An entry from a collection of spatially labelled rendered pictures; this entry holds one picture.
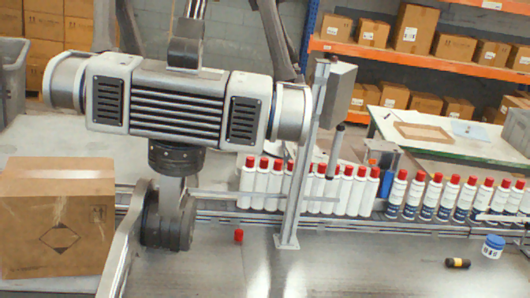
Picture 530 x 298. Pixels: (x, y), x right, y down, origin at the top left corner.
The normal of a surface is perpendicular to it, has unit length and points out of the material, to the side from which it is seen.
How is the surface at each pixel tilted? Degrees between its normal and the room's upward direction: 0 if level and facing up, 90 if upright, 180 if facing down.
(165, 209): 90
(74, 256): 90
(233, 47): 90
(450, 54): 91
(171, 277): 0
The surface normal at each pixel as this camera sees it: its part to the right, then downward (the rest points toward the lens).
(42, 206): 0.30, 0.43
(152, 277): 0.15, -0.90
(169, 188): -0.02, 0.40
